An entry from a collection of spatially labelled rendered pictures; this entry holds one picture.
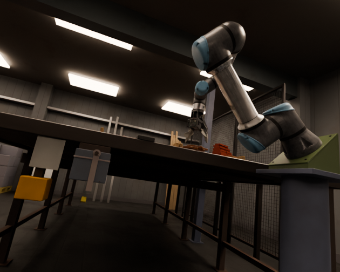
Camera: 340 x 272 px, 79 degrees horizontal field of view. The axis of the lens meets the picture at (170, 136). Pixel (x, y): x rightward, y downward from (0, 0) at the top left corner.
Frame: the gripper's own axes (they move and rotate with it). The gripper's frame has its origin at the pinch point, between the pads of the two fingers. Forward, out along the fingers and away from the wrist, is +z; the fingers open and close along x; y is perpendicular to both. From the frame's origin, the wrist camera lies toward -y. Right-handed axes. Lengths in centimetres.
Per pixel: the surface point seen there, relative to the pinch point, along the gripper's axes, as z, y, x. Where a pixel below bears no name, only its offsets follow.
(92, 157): 20, 61, -9
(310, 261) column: 46, 8, 58
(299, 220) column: 32, 8, 54
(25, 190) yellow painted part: 35, 77, -21
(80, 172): 26, 63, -11
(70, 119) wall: -120, -168, -553
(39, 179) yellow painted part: 31, 74, -19
